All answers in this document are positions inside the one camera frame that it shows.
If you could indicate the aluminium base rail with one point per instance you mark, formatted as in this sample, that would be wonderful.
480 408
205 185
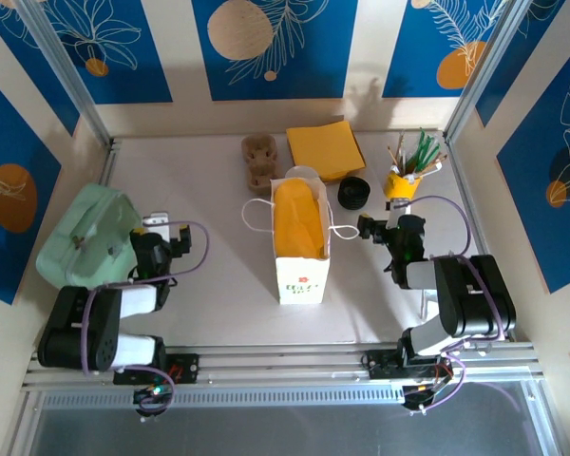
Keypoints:
290 361

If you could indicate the aluminium frame post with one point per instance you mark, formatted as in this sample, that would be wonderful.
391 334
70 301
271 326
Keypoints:
67 71
484 71

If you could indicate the stack of cardboard cup carriers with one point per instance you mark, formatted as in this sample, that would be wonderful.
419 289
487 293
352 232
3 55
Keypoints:
261 159

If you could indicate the stack of paper cups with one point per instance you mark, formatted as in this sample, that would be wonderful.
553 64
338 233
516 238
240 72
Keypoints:
303 170

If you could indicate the white printed paper bag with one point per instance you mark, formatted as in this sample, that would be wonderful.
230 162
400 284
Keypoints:
299 282

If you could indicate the mint green zip pouch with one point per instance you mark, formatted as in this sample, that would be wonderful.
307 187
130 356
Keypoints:
95 228

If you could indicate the green wrapped stirrer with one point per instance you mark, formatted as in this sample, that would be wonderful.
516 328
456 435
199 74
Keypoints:
427 151
418 145

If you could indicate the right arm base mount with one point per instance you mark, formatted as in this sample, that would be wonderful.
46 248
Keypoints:
380 363

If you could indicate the yellow paper napkin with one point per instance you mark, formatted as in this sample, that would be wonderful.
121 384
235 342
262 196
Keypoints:
297 218

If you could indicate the stack of yellow napkins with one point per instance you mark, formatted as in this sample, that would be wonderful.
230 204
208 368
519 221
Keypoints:
323 145

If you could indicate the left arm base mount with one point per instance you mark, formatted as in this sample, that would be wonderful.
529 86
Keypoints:
183 368

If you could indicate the stack of black lids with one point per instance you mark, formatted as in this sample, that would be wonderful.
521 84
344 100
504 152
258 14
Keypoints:
354 194

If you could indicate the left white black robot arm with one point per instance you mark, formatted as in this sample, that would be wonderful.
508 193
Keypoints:
76 328

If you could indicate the paper wrapped stirrer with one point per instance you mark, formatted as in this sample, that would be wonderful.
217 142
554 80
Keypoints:
430 165
398 149

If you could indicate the yellow stirrer holder cup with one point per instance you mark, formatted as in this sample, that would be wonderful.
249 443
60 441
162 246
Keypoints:
401 186

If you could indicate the grey metal plate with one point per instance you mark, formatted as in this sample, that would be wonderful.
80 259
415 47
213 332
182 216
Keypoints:
290 432

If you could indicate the aluminium side rail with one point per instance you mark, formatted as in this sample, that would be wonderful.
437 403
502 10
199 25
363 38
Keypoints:
468 190
108 161

